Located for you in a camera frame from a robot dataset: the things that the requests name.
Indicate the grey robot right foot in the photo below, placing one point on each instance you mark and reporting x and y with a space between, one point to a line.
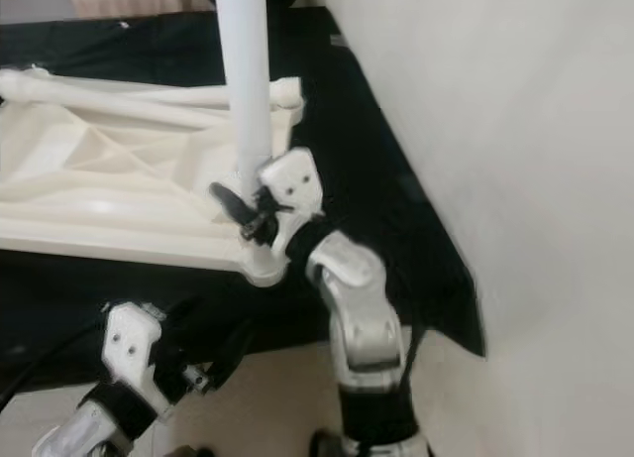
325 444

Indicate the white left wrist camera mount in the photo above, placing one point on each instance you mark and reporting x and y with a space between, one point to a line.
131 343

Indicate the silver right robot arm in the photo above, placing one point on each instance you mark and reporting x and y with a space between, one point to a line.
362 313

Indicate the black table cloth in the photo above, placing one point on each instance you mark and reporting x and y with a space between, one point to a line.
59 313

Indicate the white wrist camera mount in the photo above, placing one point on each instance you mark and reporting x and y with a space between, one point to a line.
131 343
295 177

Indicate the clear tape strip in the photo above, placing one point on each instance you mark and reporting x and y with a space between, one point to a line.
340 41

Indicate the grey robot left foot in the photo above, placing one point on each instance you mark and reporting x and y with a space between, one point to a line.
190 451

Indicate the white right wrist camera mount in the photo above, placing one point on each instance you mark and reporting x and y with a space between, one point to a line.
295 177

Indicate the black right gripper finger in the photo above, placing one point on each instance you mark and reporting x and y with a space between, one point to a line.
234 209

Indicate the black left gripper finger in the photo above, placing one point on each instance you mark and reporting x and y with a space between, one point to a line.
230 348

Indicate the grey robot foot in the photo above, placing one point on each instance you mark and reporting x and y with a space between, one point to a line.
325 444
190 451

